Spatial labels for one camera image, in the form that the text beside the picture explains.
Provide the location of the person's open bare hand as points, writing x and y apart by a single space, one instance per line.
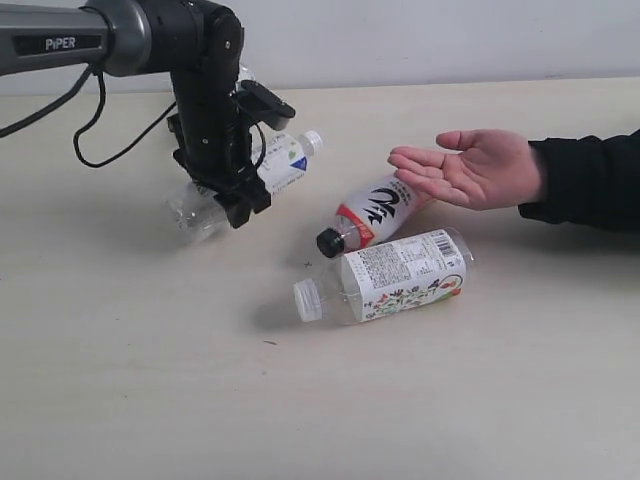
482 169

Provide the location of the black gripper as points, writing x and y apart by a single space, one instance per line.
221 160

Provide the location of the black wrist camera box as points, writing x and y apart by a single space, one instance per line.
261 105

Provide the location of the floral label clear bottle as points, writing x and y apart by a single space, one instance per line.
387 279

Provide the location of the pink peach drink bottle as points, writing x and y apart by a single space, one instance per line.
370 216

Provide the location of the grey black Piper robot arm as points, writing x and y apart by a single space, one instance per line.
198 43

